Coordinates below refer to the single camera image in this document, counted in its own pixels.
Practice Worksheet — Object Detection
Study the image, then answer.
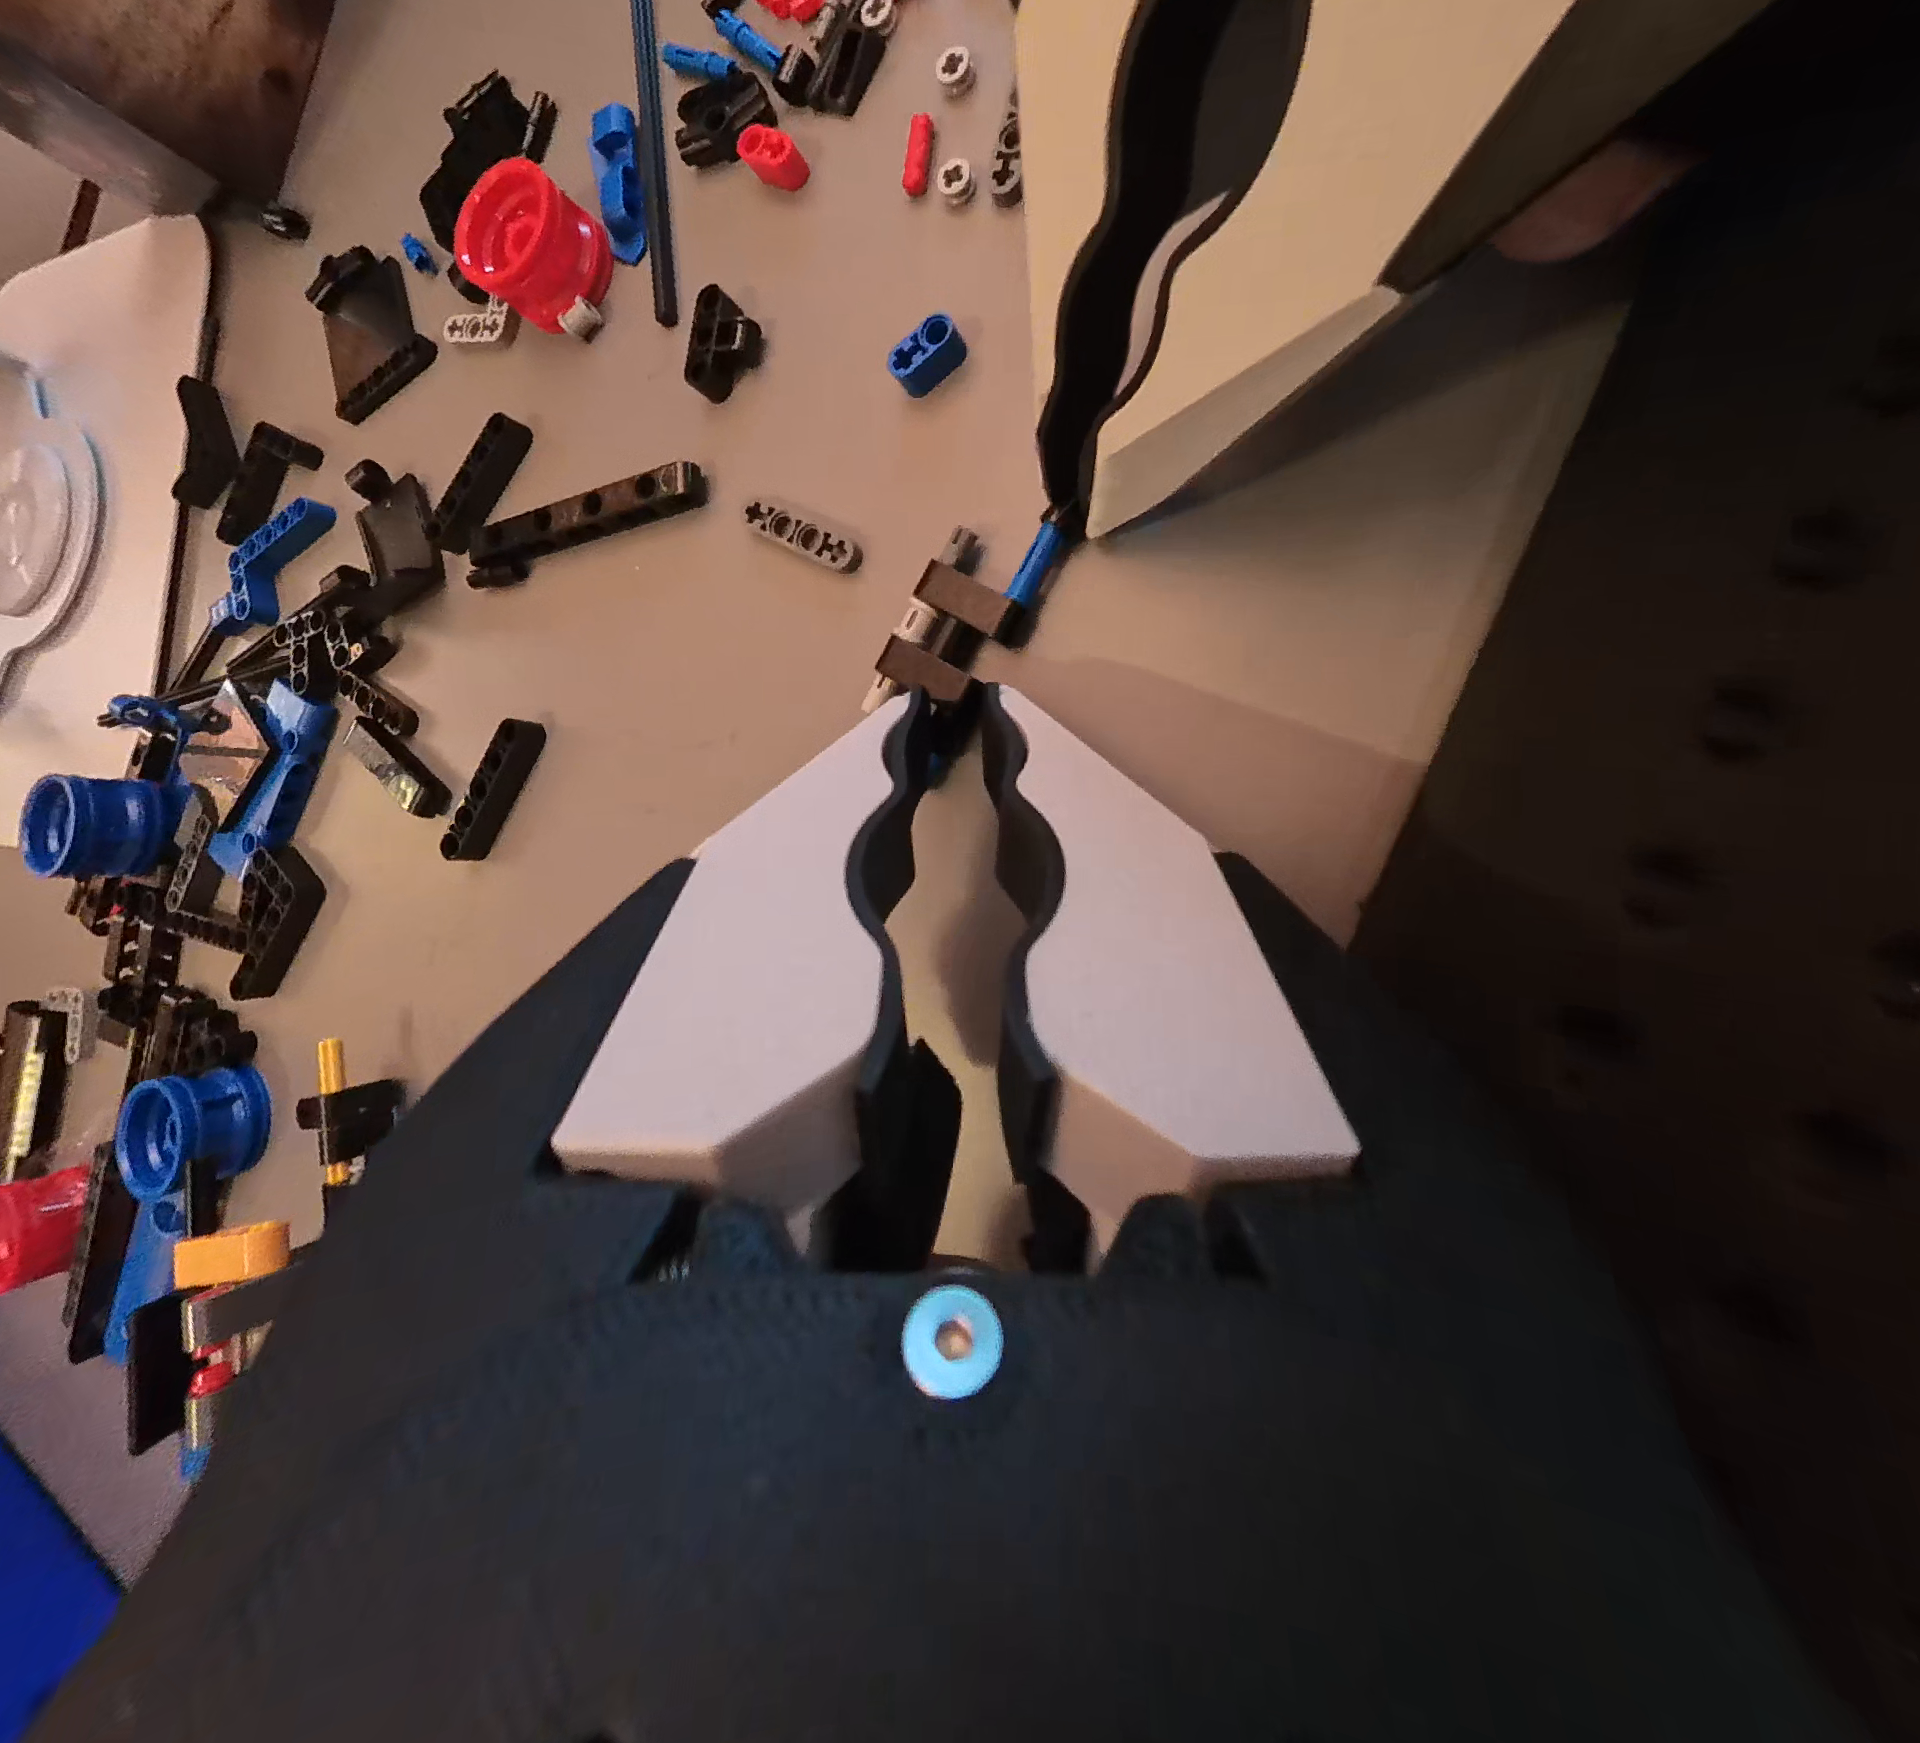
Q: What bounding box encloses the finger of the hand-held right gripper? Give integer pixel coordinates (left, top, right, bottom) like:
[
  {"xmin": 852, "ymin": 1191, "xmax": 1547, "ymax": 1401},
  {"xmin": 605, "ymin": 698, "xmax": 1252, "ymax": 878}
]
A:
[
  {"xmin": 1014, "ymin": 0, "xmax": 1248, "ymax": 523},
  {"xmin": 1084, "ymin": 0, "xmax": 1706, "ymax": 539}
]

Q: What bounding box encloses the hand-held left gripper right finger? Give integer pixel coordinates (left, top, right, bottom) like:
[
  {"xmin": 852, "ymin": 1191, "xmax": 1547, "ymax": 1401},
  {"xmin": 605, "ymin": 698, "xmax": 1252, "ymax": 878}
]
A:
[{"xmin": 995, "ymin": 688, "xmax": 1368, "ymax": 1269}]

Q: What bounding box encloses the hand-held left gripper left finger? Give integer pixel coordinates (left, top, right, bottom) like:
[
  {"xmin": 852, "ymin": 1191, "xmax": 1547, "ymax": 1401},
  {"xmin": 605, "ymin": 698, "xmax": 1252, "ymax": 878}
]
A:
[{"xmin": 549, "ymin": 694, "xmax": 968, "ymax": 1273}]

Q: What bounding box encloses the grey black long pin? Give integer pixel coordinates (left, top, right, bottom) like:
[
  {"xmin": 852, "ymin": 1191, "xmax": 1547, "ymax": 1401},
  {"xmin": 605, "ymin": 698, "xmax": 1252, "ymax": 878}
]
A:
[{"xmin": 857, "ymin": 526, "xmax": 986, "ymax": 707}]

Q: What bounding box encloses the small brick assembly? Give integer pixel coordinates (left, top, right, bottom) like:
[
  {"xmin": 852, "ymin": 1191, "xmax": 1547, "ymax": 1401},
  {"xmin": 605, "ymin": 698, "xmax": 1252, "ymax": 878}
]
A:
[{"xmin": 126, "ymin": 1219, "xmax": 296, "ymax": 1482}]

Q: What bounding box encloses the black square panel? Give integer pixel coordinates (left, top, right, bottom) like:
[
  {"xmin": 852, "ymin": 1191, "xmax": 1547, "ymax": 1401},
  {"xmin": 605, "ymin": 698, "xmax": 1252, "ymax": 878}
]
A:
[
  {"xmin": 307, "ymin": 244, "xmax": 442, "ymax": 425},
  {"xmin": 162, "ymin": 688, "xmax": 276, "ymax": 799},
  {"xmin": 345, "ymin": 458, "xmax": 451, "ymax": 613}
]

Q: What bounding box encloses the grey desk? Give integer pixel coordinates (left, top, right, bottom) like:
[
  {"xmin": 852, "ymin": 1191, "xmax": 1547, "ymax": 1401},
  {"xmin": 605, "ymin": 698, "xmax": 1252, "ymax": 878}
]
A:
[{"xmin": 0, "ymin": 0, "xmax": 1638, "ymax": 1593}]

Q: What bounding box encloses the person's right hand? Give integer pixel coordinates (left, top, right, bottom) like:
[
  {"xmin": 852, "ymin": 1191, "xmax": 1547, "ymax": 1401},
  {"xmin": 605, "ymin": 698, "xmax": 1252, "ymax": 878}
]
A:
[{"xmin": 1499, "ymin": 141, "xmax": 1690, "ymax": 263}]

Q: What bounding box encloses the black five-hole beam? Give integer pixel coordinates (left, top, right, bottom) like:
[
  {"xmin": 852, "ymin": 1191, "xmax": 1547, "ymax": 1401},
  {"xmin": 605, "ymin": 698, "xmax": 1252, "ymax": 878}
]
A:
[{"xmin": 442, "ymin": 719, "xmax": 549, "ymax": 861}]

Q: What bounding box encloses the black piece with yellow axle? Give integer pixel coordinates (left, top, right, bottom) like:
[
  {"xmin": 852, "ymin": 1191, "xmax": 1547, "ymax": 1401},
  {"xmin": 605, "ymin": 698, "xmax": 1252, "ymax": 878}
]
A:
[{"xmin": 296, "ymin": 1038, "xmax": 409, "ymax": 1191}]

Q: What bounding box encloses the black flat plate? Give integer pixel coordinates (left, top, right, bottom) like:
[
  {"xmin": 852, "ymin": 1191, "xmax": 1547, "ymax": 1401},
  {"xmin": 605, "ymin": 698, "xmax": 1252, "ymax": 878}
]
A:
[{"xmin": 339, "ymin": 719, "xmax": 454, "ymax": 816}]

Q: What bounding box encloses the long black axle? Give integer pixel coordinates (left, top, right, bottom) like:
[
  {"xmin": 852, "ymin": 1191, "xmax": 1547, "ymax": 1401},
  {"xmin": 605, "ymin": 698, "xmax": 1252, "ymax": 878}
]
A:
[{"xmin": 631, "ymin": 0, "xmax": 679, "ymax": 331}]

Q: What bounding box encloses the black tee connector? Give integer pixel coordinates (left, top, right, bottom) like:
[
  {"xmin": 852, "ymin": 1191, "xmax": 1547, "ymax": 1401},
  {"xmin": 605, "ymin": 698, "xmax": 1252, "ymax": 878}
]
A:
[{"xmin": 684, "ymin": 288, "xmax": 767, "ymax": 406}]

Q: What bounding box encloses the blue curved panel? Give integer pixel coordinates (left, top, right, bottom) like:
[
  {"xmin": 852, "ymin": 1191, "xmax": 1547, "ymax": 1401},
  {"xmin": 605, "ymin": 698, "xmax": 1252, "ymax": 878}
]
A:
[
  {"xmin": 101, "ymin": 1172, "xmax": 195, "ymax": 1373},
  {"xmin": 588, "ymin": 104, "xmax": 654, "ymax": 263}
]

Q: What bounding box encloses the blue flat panel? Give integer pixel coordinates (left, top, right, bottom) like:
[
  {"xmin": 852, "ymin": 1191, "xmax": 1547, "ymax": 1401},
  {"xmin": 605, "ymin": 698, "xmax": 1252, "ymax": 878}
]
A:
[{"xmin": 210, "ymin": 683, "xmax": 339, "ymax": 878}]

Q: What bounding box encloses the black perforated panel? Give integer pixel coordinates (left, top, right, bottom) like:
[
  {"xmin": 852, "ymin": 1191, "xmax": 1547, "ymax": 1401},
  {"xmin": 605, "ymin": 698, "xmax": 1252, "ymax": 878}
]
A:
[{"xmin": 1356, "ymin": 0, "xmax": 1920, "ymax": 1743}]

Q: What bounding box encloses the long black holed beam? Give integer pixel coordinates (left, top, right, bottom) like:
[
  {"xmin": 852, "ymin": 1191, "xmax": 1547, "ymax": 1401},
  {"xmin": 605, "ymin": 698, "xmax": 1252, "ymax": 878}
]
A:
[
  {"xmin": 463, "ymin": 458, "xmax": 708, "ymax": 589},
  {"xmin": 64, "ymin": 1146, "xmax": 143, "ymax": 1368}
]

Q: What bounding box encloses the blue wheel rim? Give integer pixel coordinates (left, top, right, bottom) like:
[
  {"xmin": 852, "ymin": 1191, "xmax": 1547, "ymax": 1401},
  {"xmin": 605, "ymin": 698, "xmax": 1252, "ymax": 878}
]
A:
[
  {"xmin": 19, "ymin": 775, "xmax": 195, "ymax": 878},
  {"xmin": 114, "ymin": 1065, "xmax": 276, "ymax": 1199}
]

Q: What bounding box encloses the black three-hole connector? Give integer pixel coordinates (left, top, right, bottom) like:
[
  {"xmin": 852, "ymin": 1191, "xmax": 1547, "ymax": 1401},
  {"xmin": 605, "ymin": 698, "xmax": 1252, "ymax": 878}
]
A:
[{"xmin": 267, "ymin": 604, "xmax": 401, "ymax": 707}]

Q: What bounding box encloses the red wheel rim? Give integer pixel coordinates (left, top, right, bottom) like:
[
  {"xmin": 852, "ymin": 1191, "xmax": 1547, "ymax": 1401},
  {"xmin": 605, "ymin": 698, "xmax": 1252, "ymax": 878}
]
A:
[{"xmin": 454, "ymin": 156, "xmax": 619, "ymax": 328}]

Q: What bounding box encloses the medium black axle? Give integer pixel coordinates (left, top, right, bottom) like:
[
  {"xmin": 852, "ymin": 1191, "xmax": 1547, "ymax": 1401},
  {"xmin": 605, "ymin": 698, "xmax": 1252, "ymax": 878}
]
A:
[{"xmin": 157, "ymin": 574, "xmax": 364, "ymax": 707}]

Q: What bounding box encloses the blue angled beam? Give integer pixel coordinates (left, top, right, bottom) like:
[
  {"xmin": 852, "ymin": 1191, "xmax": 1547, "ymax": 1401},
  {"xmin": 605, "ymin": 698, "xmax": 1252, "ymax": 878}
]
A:
[{"xmin": 210, "ymin": 501, "xmax": 334, "ymax": 638}]

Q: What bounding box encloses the black curved panel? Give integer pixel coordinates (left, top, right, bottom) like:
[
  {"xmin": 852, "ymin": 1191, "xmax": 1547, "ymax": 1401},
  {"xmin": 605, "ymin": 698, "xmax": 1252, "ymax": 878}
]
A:
[{"xmin": 0, "ymin": 1000, "xmax": 77, "ymax": 1175}]

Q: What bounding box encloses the red translucent rim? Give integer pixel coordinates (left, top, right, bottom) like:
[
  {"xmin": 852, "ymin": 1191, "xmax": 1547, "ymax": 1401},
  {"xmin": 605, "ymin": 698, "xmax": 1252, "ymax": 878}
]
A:
[{"xmin": 0, "ymin": 1164, "xmax": 94, "ymax": 1294}]

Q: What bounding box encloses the white book stand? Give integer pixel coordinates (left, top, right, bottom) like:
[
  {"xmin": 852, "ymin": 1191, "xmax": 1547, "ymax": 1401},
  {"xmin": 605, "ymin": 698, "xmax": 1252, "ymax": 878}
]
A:
[{"xmin": 0, "ymin": 215, "xmax": 217, "ymax": 752}]

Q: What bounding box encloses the blue storage bin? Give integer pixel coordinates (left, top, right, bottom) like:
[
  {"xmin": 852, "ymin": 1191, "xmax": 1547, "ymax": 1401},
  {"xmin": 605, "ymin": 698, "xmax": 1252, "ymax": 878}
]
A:
[{"xmin": 0, "ymin": 1436, "xmax": 126, "ymax": 1743}]

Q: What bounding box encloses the black open frame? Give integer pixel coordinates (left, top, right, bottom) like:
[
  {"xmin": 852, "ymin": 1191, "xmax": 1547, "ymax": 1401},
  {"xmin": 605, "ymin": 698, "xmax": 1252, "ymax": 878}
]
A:
[{"xmin": 114, "ymin": 851, "xmax": 326, "ymax": 1004}]

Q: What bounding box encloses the black rectangular frame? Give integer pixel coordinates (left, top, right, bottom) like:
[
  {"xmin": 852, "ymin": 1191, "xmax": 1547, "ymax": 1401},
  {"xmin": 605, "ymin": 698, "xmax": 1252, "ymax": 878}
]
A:
[{"xmin": 66, "ymin": 874, "xmax": 249, "ymax": 1097}]

